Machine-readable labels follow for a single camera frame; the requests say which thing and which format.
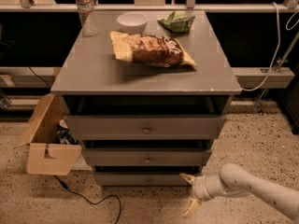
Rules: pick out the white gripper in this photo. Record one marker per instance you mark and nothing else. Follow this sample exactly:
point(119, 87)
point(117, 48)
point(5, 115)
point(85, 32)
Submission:
point(198, 188)

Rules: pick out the grey bottom drawer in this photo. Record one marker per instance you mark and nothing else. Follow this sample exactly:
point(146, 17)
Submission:
point(143, 179)

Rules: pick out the grey drawer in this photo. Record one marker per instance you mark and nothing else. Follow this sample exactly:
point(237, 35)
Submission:
point(145, 127)
point(146, 157)
point(143, 179)

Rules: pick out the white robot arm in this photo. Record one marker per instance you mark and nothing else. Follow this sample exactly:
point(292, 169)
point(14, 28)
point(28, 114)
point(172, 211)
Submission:
point(233, 181)

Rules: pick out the grey middle drawer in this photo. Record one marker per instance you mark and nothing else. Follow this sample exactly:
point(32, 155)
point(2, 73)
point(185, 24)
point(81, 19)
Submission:
point(146, 157)

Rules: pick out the grey drawer cabinet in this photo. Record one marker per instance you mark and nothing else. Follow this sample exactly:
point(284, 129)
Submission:
point(93, 83)

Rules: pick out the grey top drawer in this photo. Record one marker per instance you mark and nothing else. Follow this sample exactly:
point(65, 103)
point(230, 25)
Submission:
point(145, 127)

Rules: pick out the open cardboard box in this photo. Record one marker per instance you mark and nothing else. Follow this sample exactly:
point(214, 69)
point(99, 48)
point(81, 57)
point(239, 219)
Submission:
point(47, 156)

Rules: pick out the dark crumpled bag in box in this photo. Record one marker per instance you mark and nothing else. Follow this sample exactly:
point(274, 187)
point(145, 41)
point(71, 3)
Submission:
point(65, 136)

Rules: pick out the brown yellow chip bag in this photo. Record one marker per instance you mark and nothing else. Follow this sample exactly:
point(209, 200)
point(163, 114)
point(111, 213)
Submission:
point(152, 50)

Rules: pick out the green snack bag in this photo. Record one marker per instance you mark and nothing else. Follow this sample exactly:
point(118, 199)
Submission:
point(177, 22)

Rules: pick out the white bowl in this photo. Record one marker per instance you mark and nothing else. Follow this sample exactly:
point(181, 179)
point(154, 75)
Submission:
point(132, 23)

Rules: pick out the clear plastic water bottle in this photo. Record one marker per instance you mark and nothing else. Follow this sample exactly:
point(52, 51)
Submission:
point(87, 17)

